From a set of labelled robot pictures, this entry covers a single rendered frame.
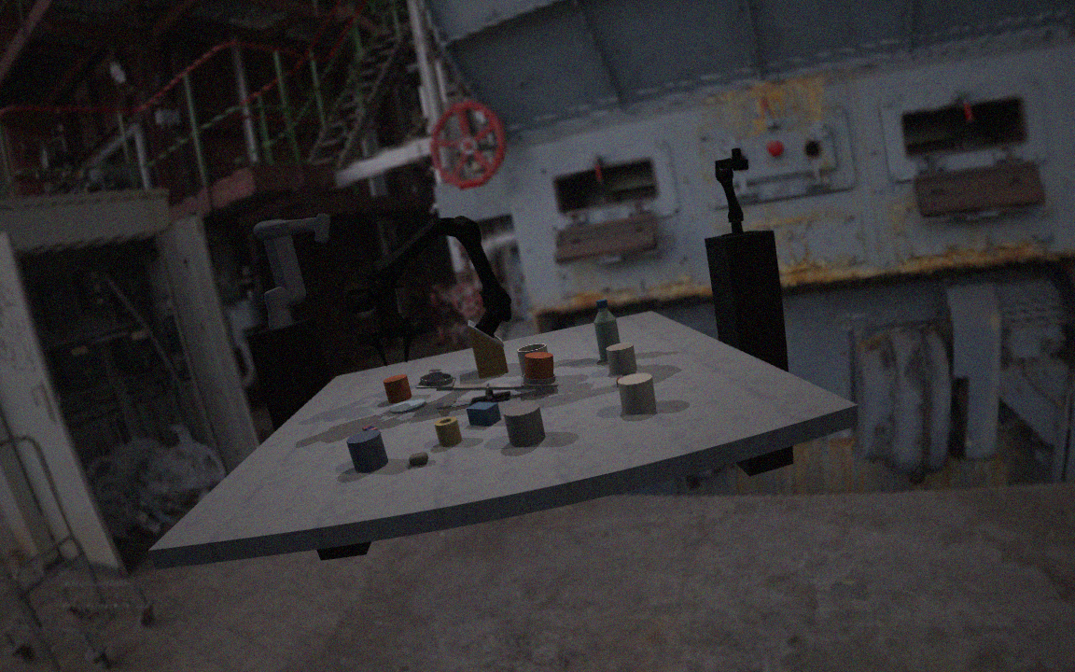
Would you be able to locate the yellow hollow cylinder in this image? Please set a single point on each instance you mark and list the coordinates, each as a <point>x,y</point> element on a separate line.
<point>448,432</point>

